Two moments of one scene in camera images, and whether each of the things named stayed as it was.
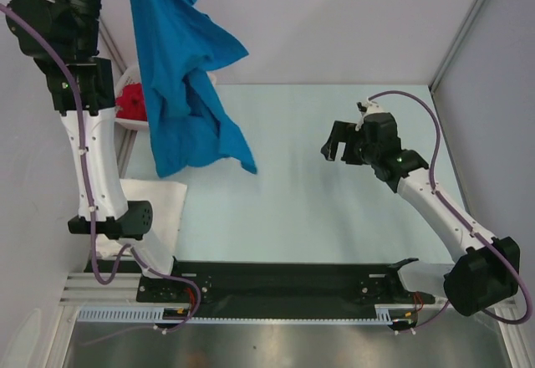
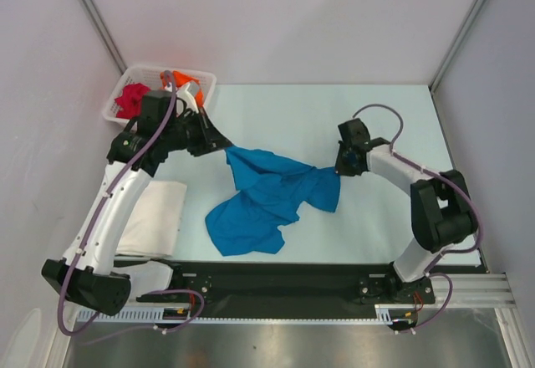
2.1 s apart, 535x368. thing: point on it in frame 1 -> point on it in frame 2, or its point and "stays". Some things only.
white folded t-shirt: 157,249 stays
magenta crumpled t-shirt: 131,103 stays
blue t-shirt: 176,42 -> 272,189
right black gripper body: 357,150 -> 343,163
